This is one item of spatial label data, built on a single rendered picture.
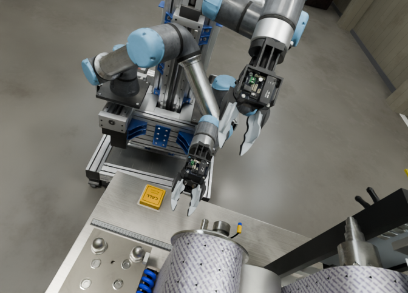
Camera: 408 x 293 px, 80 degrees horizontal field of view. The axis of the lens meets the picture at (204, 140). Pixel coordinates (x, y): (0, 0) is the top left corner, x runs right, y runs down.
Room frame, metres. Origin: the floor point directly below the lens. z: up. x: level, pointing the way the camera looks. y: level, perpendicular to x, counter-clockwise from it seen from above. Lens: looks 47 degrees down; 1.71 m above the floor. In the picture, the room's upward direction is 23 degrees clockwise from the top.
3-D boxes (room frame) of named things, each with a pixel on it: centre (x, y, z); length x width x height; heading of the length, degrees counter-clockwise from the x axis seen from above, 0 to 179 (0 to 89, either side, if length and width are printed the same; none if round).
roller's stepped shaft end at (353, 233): (0.28, -0.33, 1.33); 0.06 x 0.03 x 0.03; 4
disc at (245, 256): (0.18, -0.09, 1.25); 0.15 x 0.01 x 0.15; 94
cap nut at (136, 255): (0.18, 0.04, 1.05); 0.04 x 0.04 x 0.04
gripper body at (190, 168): (0.45, -0.01, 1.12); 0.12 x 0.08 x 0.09; 4
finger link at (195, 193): (0.35, -0.04, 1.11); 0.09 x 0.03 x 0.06; 13
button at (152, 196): (0.40, 0.09, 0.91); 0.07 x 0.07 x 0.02; 4
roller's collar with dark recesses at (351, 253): (0.22, -0.34, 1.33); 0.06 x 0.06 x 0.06; 4
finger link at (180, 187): (0.34, 0.01, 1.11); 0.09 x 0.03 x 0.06; 175
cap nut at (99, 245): (0.17, 0.14, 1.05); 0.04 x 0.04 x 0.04
